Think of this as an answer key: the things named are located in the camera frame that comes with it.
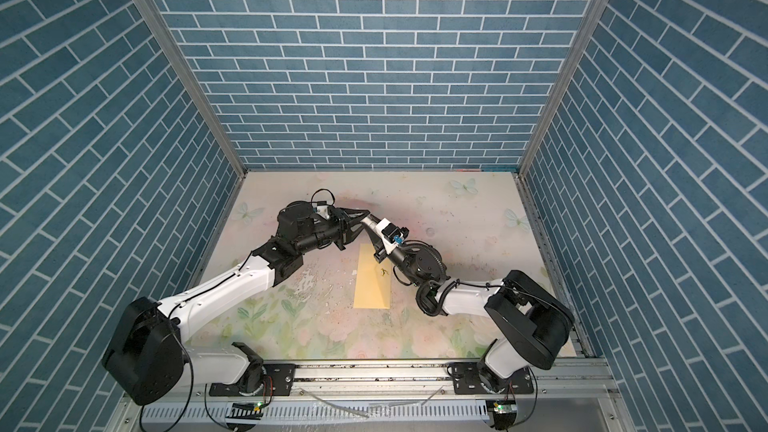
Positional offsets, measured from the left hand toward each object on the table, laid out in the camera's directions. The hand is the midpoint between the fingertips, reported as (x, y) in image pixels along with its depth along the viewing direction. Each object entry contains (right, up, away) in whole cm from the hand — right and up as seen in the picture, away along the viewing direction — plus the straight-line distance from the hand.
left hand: (371, 215), depth 74 cm
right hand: (-1, 0, 0) cm, 1 cm away
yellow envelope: (-1, -23, +17) cm, 28 cm away
